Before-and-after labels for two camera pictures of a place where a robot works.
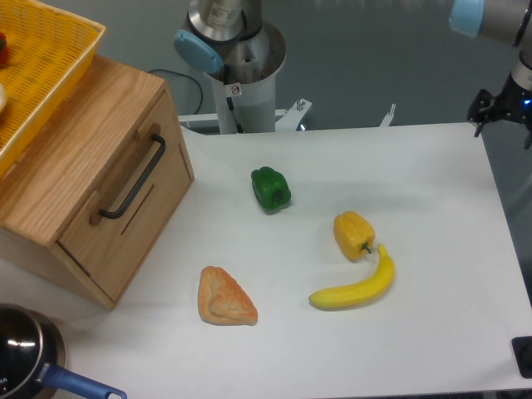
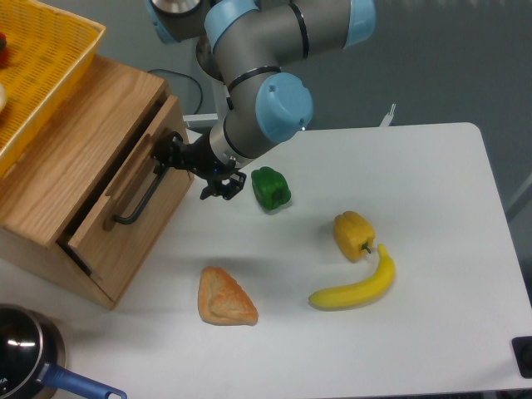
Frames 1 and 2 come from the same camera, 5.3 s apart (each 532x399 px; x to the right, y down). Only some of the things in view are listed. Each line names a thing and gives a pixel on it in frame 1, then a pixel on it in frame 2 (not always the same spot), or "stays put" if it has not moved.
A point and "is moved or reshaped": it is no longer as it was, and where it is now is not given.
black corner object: [522, 347] stays put
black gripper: [513, 102] -> [199, 157]
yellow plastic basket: [44, 51] stays put
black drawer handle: [120, 209] -> [160, 169]
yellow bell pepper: [353, 235] stays put
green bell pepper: [271, 189] stays put
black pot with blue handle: [32, 356] stays put
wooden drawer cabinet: [89, 197] stays put
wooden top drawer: [128, 211] is moved or reshaped
